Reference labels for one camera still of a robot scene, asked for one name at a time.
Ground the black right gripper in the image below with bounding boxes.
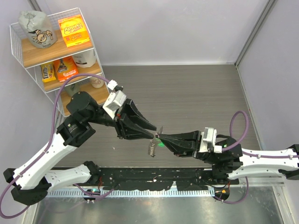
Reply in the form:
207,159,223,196
156,129,221,165

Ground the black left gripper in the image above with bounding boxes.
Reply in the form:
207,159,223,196
85,97,157,140

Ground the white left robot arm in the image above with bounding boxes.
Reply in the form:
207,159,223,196
4,91,157,206

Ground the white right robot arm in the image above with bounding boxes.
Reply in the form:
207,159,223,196
155,128,299,184

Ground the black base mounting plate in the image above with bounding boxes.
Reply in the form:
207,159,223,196
80,168,239,191

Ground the cream white bottle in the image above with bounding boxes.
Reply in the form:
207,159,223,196
89,77,105,89

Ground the green bottle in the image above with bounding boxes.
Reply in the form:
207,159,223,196
64,83,80,97

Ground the white paper towel roll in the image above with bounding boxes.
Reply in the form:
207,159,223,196
72,49,96,68

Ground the orange snack packet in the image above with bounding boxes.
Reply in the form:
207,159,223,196
53,56,79,82

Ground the yellow candy bag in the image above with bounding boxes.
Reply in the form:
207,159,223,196
40,62,56,83

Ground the orange yellow snack box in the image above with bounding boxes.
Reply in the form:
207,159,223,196
58,14,90,47

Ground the grey paper bag with cartoon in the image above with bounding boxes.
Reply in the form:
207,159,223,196
18,10,57,49

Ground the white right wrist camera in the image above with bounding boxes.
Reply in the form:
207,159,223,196
199,127,222,154

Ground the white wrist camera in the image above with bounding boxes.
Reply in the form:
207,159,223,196
199,127,222,154
102,80,127,119

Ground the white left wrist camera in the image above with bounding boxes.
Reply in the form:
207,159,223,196
102,80,127,119

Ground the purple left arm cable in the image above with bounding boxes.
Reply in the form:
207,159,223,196
0,73,113,219

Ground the white wire shelf rack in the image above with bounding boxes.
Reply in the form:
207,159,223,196
9,7,112,117

